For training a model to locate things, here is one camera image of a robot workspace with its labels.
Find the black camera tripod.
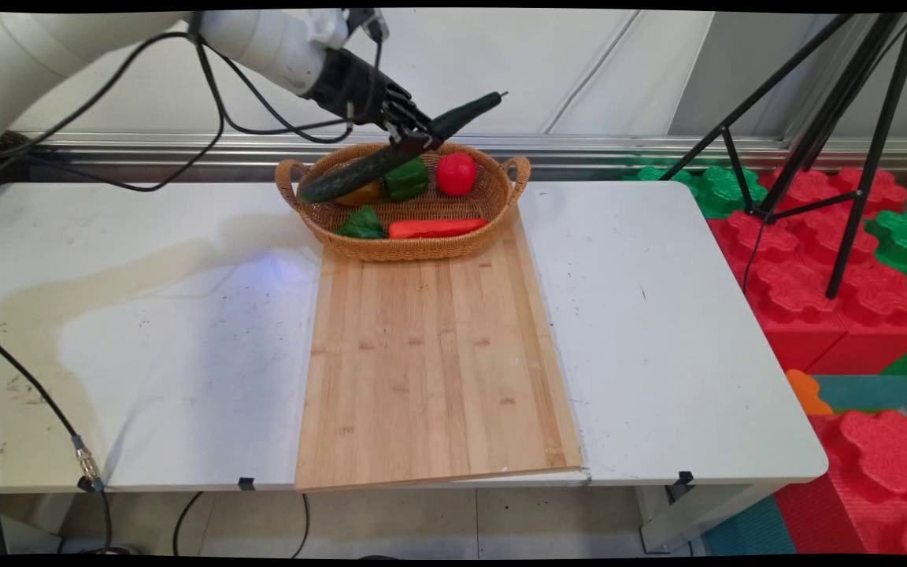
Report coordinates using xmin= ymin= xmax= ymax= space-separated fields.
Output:
xmin=658 ymin=11 xmax=907 ymax=300

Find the orange-red toy carrot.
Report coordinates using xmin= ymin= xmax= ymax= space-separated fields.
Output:
xmin=388 ymin=218 xmax=490 ymax=240

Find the red toy tomato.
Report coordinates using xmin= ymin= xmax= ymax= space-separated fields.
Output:
xmin=435 ymin=152 xmax=478 ymax=198

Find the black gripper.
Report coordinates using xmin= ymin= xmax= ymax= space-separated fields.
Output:
xmin=302 ymin=49 xmax=443 ymax=160

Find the black cable under table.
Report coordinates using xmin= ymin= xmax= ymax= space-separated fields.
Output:
xmin=172 ymin=491 xmax=310 ymax=558

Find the thin black tripod cable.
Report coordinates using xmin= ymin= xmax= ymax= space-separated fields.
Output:
xmin=741 ymin=211 xmax=771 ymax=297

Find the black robot wrist cable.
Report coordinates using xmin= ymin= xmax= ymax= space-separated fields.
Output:
xmin=200 ymin=24 xmax=385 ymax=145

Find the large red foam block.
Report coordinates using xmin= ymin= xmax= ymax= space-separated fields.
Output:
xmin=705 ymin=167 xmax=907 ymax=376

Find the woven wicker basket with handles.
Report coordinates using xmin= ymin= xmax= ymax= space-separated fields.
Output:
xmin=275 ymin=142 xmax=531 ymax=263

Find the dark green toy cucumber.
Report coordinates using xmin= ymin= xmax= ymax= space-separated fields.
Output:
xmin=298 ymin=91 xmax=509 ymax=206

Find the black cable with metal connector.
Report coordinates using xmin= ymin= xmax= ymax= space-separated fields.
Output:
xmin=0 ymin=320 xmax=113 ymax=554

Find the green foam block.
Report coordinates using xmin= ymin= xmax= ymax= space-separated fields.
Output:
xmin=623 ymin=164 xmax=769 ymax=220
xmin=863 ymin=209 xmax=907 ymax=328

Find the white table leg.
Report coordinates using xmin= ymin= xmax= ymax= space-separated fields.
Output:
xmin=635 ymin=482 xmax=777 ymax=554

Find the green toy bell pepper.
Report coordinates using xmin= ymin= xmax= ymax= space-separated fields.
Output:
xmin=381 ymin=156 xmax=431 ymax=202

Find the green leafy toy vegetable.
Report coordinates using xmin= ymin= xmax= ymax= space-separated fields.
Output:
xmin=335 ymin=205 xmax=388 ymax=240

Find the aluminium wall rail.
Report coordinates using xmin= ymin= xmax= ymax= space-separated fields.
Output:
xmin=28 ymin=131 xmax=907 ymax=171

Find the orange foam piece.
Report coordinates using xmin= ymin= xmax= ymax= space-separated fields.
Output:
xmin=786 ymin=369 xmax=834 ymax=417

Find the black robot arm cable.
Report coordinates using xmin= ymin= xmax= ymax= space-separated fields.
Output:
xmin=0 ymin=31 xmax=228 ymax=193

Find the bamboo cutting board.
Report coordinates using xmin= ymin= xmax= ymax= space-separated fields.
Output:
xmin=294 ymin=206 xmax=583 ymax=491

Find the teal foam mat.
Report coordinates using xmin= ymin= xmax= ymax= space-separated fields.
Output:
xmin=812 ymin=374 xmax=907 ymax=412

